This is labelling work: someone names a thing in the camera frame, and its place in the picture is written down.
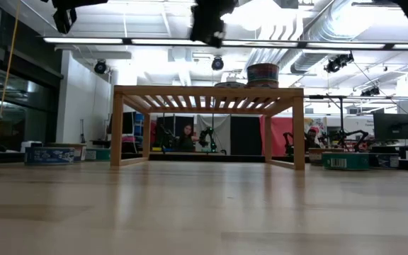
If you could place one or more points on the colourful poster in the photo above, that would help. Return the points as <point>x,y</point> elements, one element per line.
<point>315,124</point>

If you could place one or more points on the silver air duct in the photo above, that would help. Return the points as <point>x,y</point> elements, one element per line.
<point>314,39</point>

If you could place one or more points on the overhead light bar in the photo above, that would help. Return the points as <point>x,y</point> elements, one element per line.
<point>83,40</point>

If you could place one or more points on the blue storage bins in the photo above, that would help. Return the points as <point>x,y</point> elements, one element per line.
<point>139,124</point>

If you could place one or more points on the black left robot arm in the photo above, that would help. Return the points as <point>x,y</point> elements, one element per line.
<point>64,19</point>

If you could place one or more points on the person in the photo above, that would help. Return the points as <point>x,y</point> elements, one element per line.
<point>186,139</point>

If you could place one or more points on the white fabric backdrop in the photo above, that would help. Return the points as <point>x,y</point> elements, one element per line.
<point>221,124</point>

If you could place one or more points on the black metal table frame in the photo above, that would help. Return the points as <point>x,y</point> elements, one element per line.
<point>5,158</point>

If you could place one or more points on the green-lit background robot arm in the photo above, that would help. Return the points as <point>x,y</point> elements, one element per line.
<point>207,138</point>

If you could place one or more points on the black ceiling spotlight cluster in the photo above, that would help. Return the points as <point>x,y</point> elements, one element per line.
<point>338,62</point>

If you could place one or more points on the black fabric backdrop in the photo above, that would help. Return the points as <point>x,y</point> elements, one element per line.
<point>245,134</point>

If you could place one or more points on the white box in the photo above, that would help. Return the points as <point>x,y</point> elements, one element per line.
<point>30,145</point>

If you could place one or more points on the red fabric backdrop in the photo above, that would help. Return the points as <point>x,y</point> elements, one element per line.
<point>277,131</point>

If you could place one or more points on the black background monitor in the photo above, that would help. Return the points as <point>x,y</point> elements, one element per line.
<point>392,126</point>
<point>127,123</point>

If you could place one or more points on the wooden slatted shelf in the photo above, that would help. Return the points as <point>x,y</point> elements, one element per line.
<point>207,91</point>

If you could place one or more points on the black background robot arm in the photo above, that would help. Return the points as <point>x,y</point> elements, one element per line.
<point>297,141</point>
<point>354,136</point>

